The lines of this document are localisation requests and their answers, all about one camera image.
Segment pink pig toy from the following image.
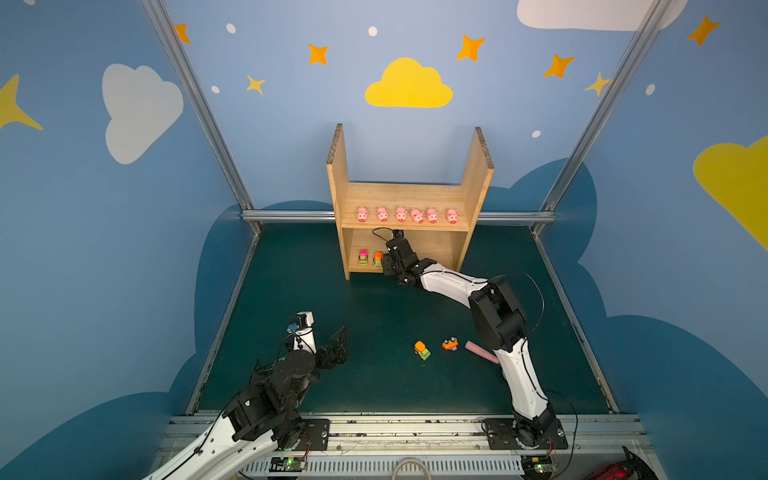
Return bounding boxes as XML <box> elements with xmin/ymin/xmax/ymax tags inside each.
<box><xmin>377</xmin><ymin>206</ymin><xmax>389</xmax><ymax>223</ymax></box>
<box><xmin>411</xmin><ymin>208</ymin><xmax>425</xmax><ymax>224</ymax></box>
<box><xmin>446</xmin><ymin>208</ymin><xmax>459</xmax><ymax>224</ymax></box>
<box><xmin>426</xmin><ymin>208</ymin><xmax>440</xmax><ymax>224</ymax></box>
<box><xmin>395</xmin><ymin>207</ymin><xmax>408</xmax><ymax>223</ymax></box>
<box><xmin>356</xmin><ymin>206</ymin><xmax>369</xmax><ymax>223</ymax></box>

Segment small orange toy car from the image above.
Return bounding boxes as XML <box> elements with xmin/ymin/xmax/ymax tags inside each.
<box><xmin>442</xmin><ymin>337</ymin><xmax>459</xmax><ymax>352</ymax></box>

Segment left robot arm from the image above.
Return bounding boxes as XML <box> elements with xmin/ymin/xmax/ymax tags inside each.
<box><xmin>147</xmin><ymin>327</ymin><xmax>347</xmax><ymax>479</ymax></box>

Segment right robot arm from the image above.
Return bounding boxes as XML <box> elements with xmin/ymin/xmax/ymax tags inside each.
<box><xmin>382</xmin><ymin>230</ymin><xmax>562</xmax><ymax>449</ymax></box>

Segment wooden shelf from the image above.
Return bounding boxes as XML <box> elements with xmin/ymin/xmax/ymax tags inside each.
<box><xmin>326</xmin><ymin>123</ymin><xmax>494</xmax><ymax>278</ymax></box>

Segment purple pink toy shovel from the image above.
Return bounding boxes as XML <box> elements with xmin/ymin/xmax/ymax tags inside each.
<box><xmin>465</xmin><ymin>341</ymin><xmax>500</xmax><ymax>365</ymax></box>

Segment red black tool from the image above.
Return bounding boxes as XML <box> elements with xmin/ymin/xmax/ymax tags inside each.
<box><xmin>585</xmin><ymin>447</ymin><xmax>659</xmax><ymax>480</ymax></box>

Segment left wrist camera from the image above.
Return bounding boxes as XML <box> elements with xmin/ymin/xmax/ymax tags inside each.
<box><xmin>286</xmin><ymin>311</ymin><xmax>317</xmax><ymax>354</ymax></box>

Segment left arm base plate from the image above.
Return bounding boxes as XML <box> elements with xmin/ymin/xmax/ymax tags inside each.
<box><xmin>279</xmin><ymin>418</ymin><xmax>330</xmax><ymax>452</ymax></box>

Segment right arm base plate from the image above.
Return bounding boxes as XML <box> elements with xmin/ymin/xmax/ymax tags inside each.
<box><xmin>481</xmin><ymin>417</ymin><xmax>569</xmax><ymax>450</ymax></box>

